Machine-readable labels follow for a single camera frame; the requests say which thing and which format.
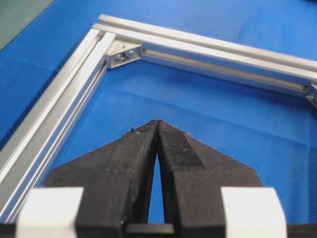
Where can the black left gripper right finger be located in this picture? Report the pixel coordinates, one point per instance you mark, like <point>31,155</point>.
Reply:
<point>192,175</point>

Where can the blue table cloth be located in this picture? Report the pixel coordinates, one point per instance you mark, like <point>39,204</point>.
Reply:
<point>273,133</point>

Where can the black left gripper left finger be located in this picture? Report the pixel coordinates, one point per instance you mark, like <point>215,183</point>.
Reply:
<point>117,179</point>

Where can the square aluminium extrusion frame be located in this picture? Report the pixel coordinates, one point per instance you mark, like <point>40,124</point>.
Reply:
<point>113,42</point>

